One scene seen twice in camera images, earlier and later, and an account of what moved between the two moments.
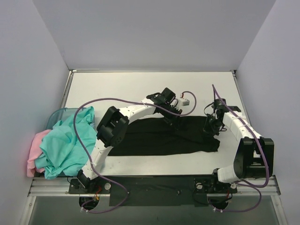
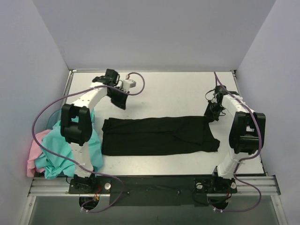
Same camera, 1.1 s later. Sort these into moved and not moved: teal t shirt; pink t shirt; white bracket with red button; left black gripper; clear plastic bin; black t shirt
Moved: white bracket with red button; left black gripper
Not moved: pink t shirt; clear plastic bin; teal t shirt; black t shirt
